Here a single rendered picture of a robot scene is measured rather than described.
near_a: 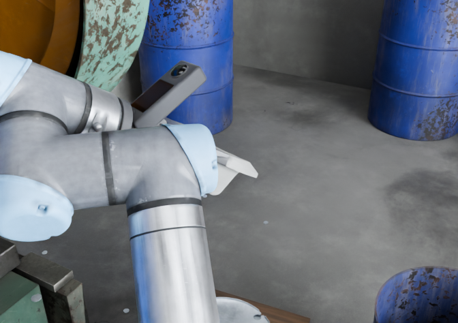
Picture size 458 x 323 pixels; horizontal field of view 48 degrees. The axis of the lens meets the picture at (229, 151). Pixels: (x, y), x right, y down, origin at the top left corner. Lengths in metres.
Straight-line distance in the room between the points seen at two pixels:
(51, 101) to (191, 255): 0.21
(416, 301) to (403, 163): 1.50
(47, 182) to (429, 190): 2.50
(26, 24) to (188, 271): 0.80
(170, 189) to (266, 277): 1.70
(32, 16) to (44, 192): 0.70
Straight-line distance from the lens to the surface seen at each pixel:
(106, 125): 0.60
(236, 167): 0.67
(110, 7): 0.97
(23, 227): 0.51
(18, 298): 1.25
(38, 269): 1.32
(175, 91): 0.64
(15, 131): 0.53
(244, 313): 1.50
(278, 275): 2.18
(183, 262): 0.48
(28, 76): 0.56
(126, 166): 0.49
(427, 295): 1.66
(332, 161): 2.97
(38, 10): 1.13
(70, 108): 0.57
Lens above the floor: 1.47
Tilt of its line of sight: 29 degrees down
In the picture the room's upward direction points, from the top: straight up
